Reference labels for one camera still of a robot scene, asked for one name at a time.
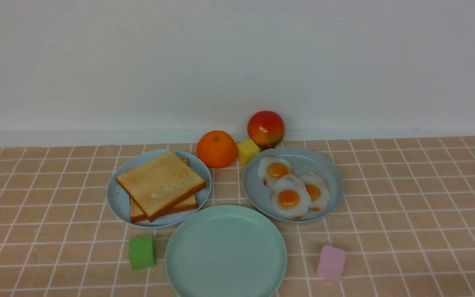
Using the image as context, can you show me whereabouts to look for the yellow cube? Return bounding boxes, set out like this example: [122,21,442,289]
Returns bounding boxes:
[236,139,260,167]

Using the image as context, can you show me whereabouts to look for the toast slice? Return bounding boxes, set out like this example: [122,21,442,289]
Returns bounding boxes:
[129,158,199,224]
[116,151,207,222]

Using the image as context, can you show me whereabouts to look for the green cube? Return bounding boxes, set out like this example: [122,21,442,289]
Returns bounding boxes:
[128,235,157,271]

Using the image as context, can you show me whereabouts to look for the fried egg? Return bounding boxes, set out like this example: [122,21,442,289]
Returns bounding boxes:
[299,172,330,211]
[257,156,293,188]
[271,174,311,220]

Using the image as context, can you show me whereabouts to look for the light blue bread plate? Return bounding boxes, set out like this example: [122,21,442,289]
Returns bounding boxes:
[106,149,212,229]

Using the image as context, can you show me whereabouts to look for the red yellow apple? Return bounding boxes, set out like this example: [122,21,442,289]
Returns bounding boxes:
[247,111,285,149]

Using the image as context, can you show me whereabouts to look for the mint green front plate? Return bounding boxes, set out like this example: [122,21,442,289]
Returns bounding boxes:
[165,205,288,297]

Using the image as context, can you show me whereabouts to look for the orange fruit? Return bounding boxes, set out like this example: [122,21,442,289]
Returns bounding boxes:
[196,130,238,169]

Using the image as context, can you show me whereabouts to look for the grey-blue egg plate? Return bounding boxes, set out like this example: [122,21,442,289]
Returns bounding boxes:
[242,146,344,223]

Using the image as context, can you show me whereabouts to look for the pink cube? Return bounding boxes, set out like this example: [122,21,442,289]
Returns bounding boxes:
[316,245,347,281]

